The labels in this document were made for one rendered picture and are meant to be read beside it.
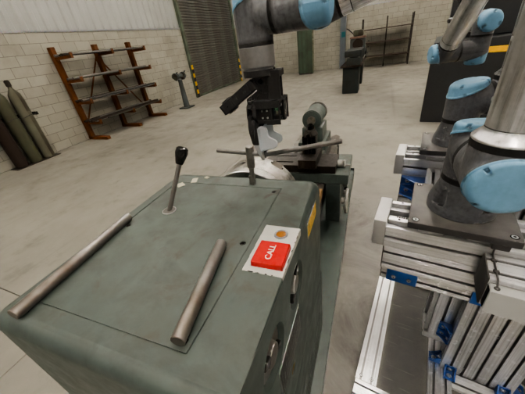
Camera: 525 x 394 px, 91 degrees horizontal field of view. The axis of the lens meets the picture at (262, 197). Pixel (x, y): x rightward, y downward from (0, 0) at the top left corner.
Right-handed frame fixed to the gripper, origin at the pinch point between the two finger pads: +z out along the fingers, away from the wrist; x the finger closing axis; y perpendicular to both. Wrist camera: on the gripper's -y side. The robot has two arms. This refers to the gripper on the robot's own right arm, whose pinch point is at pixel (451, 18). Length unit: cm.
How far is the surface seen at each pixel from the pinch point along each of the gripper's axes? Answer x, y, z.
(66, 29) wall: -617, -174, 491
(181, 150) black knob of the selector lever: -102, 5, -110
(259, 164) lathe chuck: -91, 22, -84
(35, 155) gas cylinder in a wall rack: -665, 53, 271
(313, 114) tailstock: -73, 36, 22
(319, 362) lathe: -82, 94, -114
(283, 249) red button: -78, 21, -131
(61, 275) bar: -119, 15, -139
